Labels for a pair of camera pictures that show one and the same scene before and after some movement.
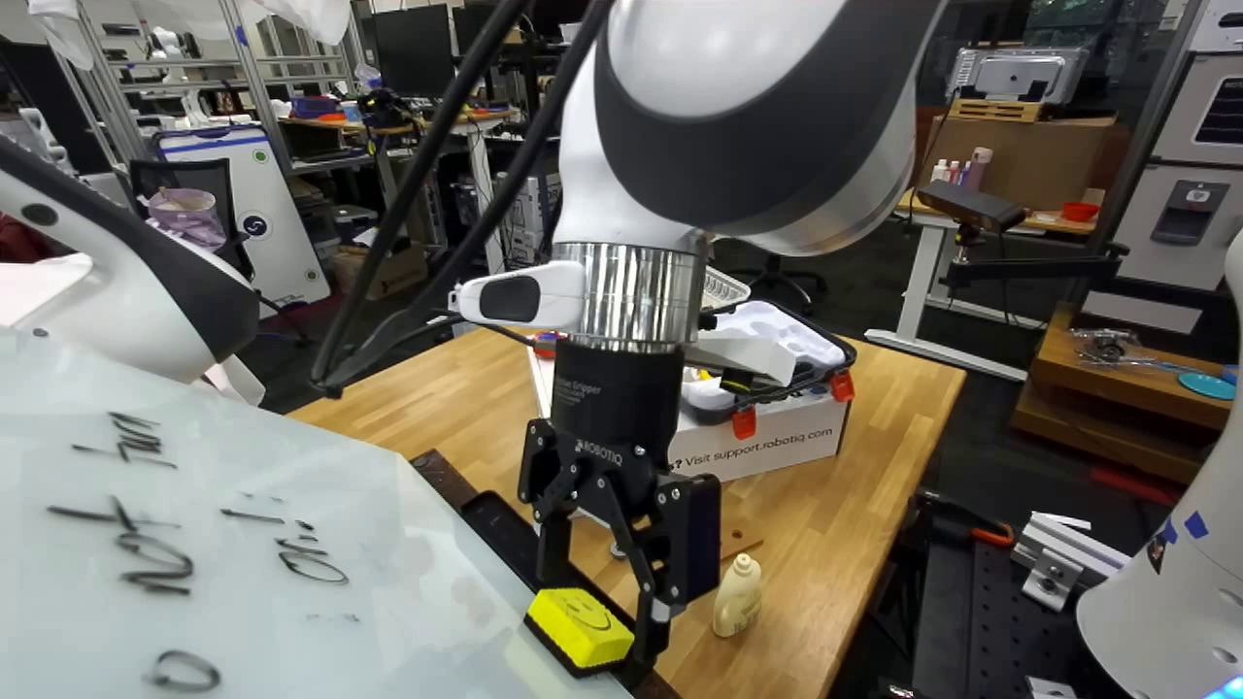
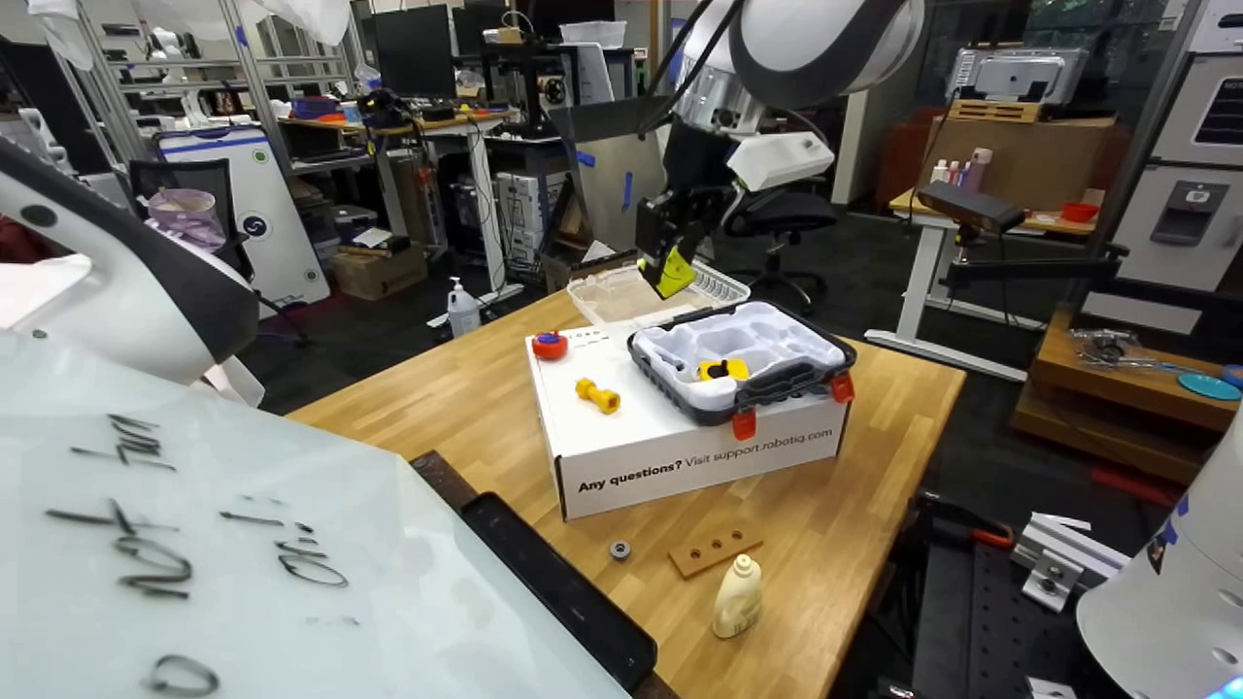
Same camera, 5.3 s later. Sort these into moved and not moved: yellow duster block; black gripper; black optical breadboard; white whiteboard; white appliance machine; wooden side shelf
Moved: yellow duster block; black gripper
Not moved: wooden side shelf; white whiteboard; white appliance machine; black optical breadboard
